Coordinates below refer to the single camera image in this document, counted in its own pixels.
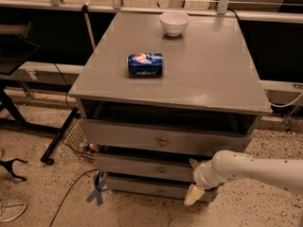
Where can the grey drawer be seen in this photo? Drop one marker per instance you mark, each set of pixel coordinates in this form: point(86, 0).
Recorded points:
point(105, 133)
point(153, 188)
point(144, 167)

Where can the wooden stick with black clip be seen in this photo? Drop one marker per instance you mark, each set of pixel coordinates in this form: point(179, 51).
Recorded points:
point(84, 9)

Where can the white sneaker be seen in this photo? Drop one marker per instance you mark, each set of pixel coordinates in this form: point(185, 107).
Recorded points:
point(11, 209)

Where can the grey drawer cabinet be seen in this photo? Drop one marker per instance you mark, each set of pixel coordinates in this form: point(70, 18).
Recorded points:
point(209, 82)

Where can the wire mesh basket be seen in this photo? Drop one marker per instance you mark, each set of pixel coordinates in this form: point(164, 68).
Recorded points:
point(74, 139)

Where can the blue soda can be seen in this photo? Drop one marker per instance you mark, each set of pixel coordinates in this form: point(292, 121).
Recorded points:
point(145, 64)

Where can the grey top drawer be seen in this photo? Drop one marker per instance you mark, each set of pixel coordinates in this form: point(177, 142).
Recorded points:
point(105, 133)

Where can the black clamp on floor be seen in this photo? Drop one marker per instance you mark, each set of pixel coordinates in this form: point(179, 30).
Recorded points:
point(8, 165)

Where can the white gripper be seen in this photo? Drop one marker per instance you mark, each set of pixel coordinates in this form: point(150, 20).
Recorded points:
point(200, 175)

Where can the blue tape cross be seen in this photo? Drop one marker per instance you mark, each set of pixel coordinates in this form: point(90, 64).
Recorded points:
point(98, 183)

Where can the white bowl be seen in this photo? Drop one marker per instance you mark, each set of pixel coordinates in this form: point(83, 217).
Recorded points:
point(174, 22)

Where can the grey bottom drawer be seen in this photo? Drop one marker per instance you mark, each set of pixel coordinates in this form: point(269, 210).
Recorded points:
point(153, 188)

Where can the black table stand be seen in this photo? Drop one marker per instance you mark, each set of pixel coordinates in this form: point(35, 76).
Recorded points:
point(15, 51)

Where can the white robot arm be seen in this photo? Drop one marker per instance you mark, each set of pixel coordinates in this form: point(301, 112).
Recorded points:
point(229, 166)

